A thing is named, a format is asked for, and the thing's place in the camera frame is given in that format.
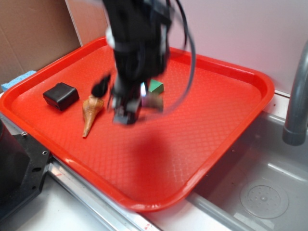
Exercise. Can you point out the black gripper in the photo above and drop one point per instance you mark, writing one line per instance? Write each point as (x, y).
(133, 68)

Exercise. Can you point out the brown wood chip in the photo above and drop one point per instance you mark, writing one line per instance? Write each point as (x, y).
(152, 101)

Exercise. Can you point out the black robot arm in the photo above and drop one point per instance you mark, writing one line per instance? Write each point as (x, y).
(137, 33)

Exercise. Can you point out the tan spiral seashell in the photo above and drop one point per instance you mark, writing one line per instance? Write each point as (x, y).
(91, 107)

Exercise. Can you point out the green rectangular block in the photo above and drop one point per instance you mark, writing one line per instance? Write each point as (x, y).
(156, 86)

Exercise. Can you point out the black rubber block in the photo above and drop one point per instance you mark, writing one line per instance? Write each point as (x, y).
(61, 96)

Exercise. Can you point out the red plastic tray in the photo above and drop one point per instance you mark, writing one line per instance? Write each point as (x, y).
(150, 165)

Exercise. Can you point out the brown cardboard panel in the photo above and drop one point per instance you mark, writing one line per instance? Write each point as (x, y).
(33, 34)

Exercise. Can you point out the blue sponge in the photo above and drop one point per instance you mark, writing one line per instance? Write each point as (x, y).
(16, 80)

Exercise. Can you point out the grey toy sink basin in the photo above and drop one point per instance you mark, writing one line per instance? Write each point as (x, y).
(260, 184)

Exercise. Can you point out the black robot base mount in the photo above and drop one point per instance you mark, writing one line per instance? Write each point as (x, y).
(23, 166)

